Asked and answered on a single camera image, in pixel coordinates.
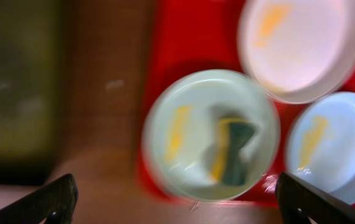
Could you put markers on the light blue plate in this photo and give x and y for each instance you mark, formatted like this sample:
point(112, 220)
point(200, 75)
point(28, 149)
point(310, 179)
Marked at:
point(320, 148)

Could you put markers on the white plate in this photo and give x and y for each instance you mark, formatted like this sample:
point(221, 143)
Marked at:
point(297, 50)

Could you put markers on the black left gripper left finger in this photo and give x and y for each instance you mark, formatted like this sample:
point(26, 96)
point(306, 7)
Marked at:
point(53, 203)

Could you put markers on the black soapy water tray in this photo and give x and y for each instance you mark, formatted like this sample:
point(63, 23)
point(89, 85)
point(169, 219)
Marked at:
point(33, 53)

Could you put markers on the yellow green sponge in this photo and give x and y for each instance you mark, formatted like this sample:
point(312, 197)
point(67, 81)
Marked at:
point(233, 134)

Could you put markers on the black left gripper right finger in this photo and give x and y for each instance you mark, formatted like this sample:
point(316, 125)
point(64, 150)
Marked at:
point(301, 202)

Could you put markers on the light green plate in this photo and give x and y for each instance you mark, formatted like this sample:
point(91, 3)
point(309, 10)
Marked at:
point(179, 134)

